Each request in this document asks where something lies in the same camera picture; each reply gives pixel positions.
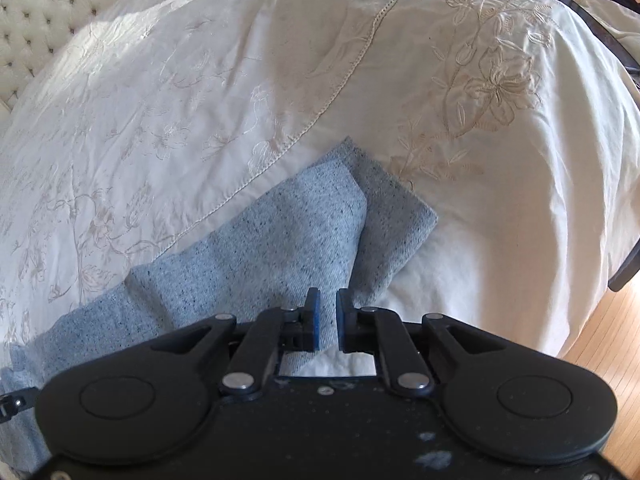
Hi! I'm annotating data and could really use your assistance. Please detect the cream embroidered bedspread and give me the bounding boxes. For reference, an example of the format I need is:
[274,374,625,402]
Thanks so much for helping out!
[0,0,640,377]

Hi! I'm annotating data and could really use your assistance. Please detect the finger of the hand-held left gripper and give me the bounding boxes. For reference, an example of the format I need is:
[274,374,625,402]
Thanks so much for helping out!
[0,387,39,425]

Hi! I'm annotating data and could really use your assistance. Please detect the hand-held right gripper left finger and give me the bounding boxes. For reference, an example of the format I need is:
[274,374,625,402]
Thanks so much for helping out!
[149,287,322,402]

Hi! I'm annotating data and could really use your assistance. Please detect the navy trimmed cream sheet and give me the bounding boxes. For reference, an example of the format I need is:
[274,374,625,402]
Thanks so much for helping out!
[540,0,640,293]

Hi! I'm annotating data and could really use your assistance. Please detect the cream tufted headboard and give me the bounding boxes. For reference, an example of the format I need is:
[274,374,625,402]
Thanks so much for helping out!
[0,0,147,111]

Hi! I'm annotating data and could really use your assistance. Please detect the grey knit pants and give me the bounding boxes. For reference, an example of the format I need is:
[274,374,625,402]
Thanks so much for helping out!
[0,135,440,480]

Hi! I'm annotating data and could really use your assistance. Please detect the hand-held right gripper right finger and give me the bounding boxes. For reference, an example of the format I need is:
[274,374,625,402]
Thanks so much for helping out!
[336,287,502,399]

